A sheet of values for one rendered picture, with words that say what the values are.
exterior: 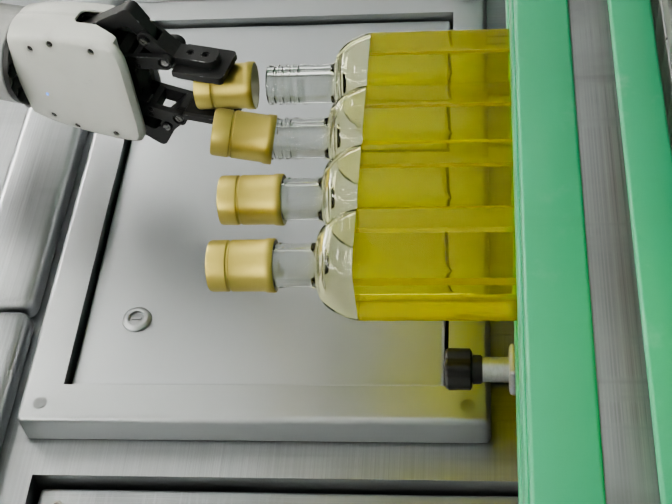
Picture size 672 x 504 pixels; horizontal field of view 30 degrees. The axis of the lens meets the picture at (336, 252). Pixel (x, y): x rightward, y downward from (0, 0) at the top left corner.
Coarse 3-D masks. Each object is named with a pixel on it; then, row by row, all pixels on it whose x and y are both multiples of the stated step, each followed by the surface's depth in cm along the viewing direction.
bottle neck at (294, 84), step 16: (304, 64) 92; (320, 64) 92; (272, 80) 92; (288, 80) 91; (304, 80) 91; (320, 80) 91; (272, 96) 92; (288, 96) 92; (304, 96) 92; (320, 96) 92
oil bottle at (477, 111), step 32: (352, 96) 87; (384, 96) 87; (416, 96) 86; (448, 96) 86; (480, 96) 86; (352, 128) 85; (384, 128) 85; (416, 128) 84; (448, 128) 84; (480, 128) 84
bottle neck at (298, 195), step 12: (288, 180) 84; (300, 180) 84; (312, 180) 84; (288, 192) 84; (300, 192) 84; (312, 192) 83; (288, 204) 84; (300, 204) 84; (312, 204) 83; (288, 216) 84; (300, 216) 84; (312, 216) 84
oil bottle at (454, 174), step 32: (352, 160) 83; (384, 160) 83; (416, 160) 82; (448, 160) 82; (480, 160) 82; (512, 160) 82; (320, 192) 83; (352, 192) 81; (384, 192) 81; (416, 192) 81; (448, 192) 80; (480, 192) 80; (512, 192) 80
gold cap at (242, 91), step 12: (240, 72) 92; (252, 72) 94; (204, 84) 92; (228, 84) 92; (240, 84) 92; (252, 84) 95; (204, 96) 92; (216, 96) 92; (228, 96) 92; (240, 96) 92; (252, 96) 95; (204, 108) 93; (228, 108) 93; (240, 108) 93; (252, 108) 93
